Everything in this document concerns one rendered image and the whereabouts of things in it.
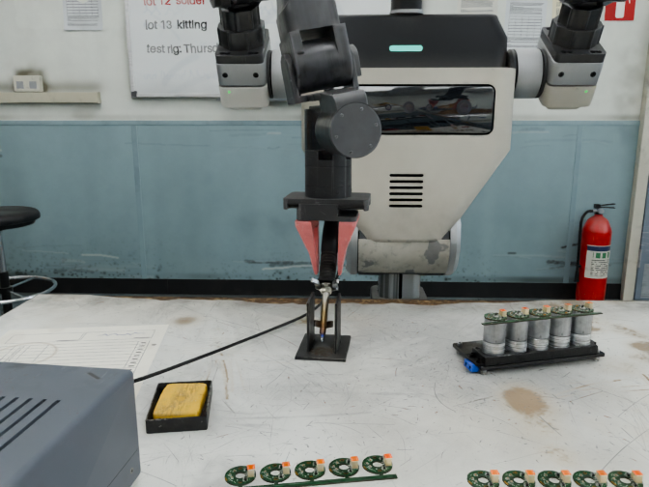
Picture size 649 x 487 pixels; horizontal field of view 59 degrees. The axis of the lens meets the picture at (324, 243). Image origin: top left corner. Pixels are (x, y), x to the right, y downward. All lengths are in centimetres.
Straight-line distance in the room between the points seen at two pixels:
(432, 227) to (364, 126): 48
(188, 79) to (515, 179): 186
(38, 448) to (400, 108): 81
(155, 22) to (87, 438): 306
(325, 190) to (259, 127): 258
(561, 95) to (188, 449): 90
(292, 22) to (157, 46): 270
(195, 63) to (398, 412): 286
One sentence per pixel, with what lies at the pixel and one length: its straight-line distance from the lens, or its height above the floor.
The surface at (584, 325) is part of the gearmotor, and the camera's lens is 73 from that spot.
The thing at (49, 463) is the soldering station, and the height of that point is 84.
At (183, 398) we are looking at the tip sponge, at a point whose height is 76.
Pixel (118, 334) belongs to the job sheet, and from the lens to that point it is 81.
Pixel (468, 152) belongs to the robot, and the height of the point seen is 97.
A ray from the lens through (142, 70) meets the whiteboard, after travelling 338.
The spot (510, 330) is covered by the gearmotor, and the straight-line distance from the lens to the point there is 69.
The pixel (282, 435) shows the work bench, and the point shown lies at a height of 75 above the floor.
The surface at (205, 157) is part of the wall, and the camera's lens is 331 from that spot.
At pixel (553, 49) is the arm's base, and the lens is 114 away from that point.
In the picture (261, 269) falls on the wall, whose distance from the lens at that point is 336.
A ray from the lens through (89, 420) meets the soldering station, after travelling 42.
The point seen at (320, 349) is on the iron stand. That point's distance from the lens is 71.
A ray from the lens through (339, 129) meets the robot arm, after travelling 60.
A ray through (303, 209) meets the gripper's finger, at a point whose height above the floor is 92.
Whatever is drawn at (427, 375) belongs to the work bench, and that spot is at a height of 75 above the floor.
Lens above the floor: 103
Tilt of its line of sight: 13 degrees down
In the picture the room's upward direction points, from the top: straight up
